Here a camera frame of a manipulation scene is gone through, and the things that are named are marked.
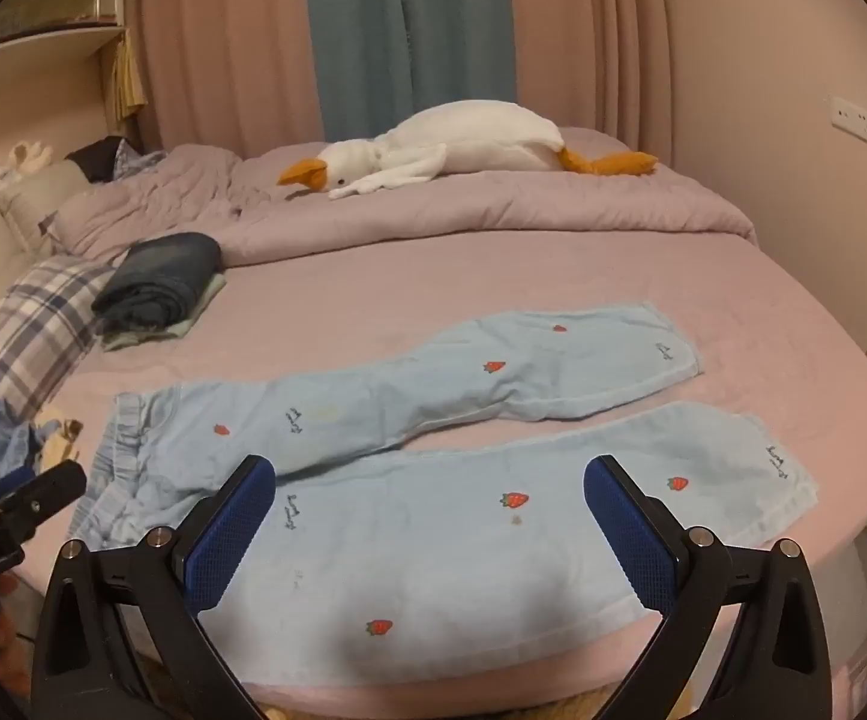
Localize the pink quilted duvet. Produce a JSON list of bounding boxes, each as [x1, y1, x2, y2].
[[46, 143, 755, 266]]

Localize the plaid pillow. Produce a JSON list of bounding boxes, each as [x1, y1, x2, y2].
[[0, 255, 113, 419]]

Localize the pink curtain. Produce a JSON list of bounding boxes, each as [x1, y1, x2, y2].
[[125, 0, 673, 158]]

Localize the white goose plush toy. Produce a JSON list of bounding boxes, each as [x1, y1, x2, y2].
[[278, 99, 658, 200]]

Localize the light blue strawberry pants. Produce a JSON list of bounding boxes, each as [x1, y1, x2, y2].
[[70, 304, 817, 689]]

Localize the folded light green garment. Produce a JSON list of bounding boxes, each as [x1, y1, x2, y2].
[[100, 273, 227, 351]]

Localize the teal curtain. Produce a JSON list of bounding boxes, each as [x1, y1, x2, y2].
[[308, 0, 516, 142]]

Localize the small plush toys on headboard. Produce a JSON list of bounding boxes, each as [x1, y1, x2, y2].
[[0, 142, 54, 195]]

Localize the pink bed sheet mattress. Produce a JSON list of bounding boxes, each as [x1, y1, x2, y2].
[[22, 232, 867, 717]]

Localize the folded dark denim jeans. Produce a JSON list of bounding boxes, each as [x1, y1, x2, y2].
[[92, 232, 221, 333]]

